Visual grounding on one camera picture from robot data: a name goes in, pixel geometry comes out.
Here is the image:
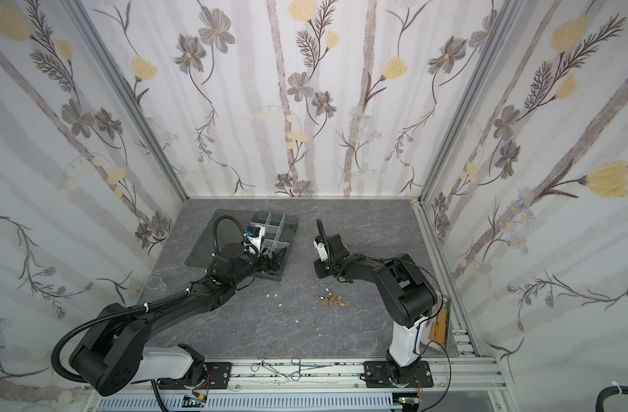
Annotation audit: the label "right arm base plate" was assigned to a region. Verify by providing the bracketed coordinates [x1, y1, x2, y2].
[360, 360, 434, 389]

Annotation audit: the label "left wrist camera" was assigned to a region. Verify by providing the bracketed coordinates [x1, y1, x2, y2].
[245, 222, 266, 253]

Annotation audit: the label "small metal tray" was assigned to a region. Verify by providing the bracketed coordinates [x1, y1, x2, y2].
[428, 296, 450, 347]

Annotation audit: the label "green compartment organizer box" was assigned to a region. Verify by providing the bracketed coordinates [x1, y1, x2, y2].
[185, 209, 299, 282]

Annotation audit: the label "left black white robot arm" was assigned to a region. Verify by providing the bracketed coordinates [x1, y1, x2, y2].
[51, 212, 295, 397]

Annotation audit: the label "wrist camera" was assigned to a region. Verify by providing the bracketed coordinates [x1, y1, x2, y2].
[313, 240, 329, 262]
[245, 222, 266, 253]

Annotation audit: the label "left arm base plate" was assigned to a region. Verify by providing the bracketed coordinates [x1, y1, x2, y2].
[194, 362, 233, 391]

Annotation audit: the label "surgical scissors on rail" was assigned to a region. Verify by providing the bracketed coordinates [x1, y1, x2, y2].
[250, 357, 336, 382]

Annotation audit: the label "black corrugated cable bottom right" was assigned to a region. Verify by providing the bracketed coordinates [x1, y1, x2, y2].
[595, 385, 628, 412]

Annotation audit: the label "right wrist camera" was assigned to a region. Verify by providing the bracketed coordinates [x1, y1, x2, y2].
[313, 240, 329, 262]

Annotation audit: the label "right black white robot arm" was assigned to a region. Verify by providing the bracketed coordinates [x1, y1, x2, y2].
[314, 219, 443, 388]

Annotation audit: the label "aluminium front rail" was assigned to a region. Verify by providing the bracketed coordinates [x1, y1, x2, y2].
[81, 358, 508, 393]

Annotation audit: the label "brass screws cluster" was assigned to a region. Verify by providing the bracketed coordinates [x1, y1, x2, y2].
[316, 290, 346, 307]

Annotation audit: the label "white vented cable duct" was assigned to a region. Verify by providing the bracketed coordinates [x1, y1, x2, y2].
[97, 393, 405, 412]

